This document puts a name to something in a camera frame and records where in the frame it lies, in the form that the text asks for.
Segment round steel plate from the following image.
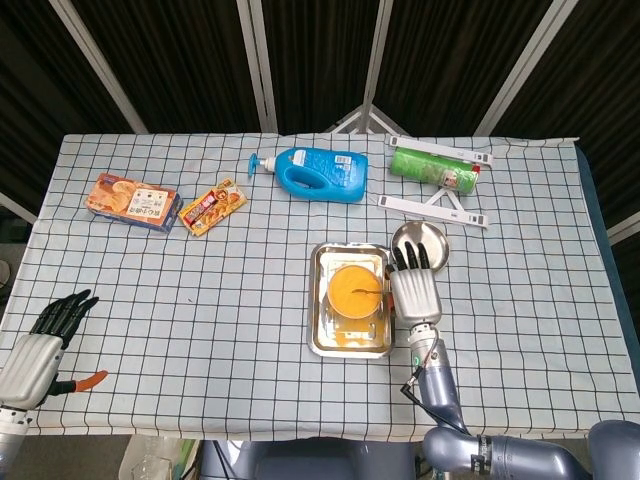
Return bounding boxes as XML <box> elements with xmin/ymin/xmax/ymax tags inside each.
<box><xmin>390</xmin><ymin>221</ymin><xmax>451</xmax><ymax>275</ymax></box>

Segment white bowl of orange powder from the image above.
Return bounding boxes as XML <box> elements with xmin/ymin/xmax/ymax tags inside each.
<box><xmin>327</xmin><ymin>264</ymin><xmax>385</xmax><ymax>321</ymax></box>

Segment yellow and red curry box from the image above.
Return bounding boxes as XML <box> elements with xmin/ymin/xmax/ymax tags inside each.
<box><xmin>177</xmin><ymin>178</ymin><xmax>249</xmax><ymax>238</ymax></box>

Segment clear plastic bag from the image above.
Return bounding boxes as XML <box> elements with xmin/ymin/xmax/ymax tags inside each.
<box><xmin>118</xmin><ymin>435</ymin><xmax>199</xmax><ymax>480</ymax></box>

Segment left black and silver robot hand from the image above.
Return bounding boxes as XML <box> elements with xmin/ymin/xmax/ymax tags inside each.
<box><xmin>0</xmin><ymin>288</ymin><xmax>110</xmax><ymax>409</ymax></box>

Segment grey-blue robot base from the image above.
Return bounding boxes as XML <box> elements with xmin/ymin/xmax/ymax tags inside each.
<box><xmin>199</xmin><ymin>437</ymin><xmax>426</xmax><ymax>480</ymax></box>

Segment white folding laptop stand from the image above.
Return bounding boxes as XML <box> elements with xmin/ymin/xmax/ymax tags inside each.
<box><xmin>374</xmin><ymin>134</ymin><xmax>496</xmax><ymax>230</ymax></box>

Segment dark folding screen white frames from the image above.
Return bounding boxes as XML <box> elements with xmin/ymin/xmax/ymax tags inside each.
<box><xmin>0</xmin><ymin>0</ymin><xmax>640</xmax><ymax>246</ymax></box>

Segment blue pump detergent bottle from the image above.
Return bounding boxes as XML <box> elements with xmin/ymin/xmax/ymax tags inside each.
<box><xmin>249</xmin><ymin>147</ymin><xmax>370</xmax><ymax>204</ymax></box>

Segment orange and blue biscuit box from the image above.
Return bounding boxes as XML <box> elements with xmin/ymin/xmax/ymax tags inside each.
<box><xmin>83</xmin><ymin>172</ymin><xmax>184</xmax><ymax>234</ymax></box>

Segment checkered tablecloth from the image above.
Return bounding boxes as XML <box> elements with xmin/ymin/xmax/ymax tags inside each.
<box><xmin>0</xmin><ymin>132</ymin><xmax>640</xmax><ymax>444</ymax></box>

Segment rectangular steel tray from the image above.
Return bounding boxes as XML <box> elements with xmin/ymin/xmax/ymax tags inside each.
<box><xmin>306</xmin><ymin>241</ymin><xmax>397</xmax><ymax>360</ymax></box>

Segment green cylindrical can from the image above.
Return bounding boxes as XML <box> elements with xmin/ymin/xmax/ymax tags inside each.
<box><xmin>389</xmin><ymin>147</ymin><xmax>482</xmax><ymax>195</ymax></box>

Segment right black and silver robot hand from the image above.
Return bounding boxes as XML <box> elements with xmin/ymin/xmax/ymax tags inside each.
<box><xmin>384</xmin><ymin>241</ymin><xmax>444</xmax><ymax>326</ymax></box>

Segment black cable with plug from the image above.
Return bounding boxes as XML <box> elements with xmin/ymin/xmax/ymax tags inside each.
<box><xmin>402</xmin><ymin>333</ymin><xmax>470</xmax><ymax>433</ymax></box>

